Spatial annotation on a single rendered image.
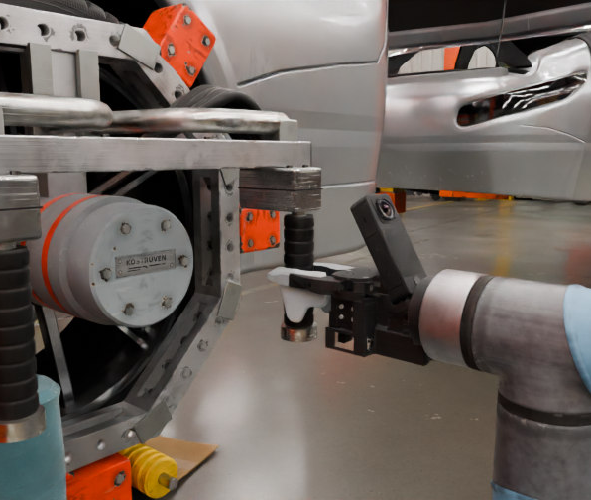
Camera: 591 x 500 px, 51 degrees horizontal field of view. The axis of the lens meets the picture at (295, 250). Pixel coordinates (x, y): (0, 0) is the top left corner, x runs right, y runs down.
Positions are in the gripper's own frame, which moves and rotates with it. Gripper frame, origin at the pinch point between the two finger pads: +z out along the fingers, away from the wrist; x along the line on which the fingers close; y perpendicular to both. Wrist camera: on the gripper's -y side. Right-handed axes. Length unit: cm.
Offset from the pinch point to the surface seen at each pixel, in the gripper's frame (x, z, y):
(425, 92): 216, 107, -42
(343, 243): 56, 34, 6
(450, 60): 537, 264, -107
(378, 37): 69, 34, -40
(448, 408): 155, 57, 83
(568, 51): 244, 51, -59
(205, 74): 16.9, 33.8, -26.6
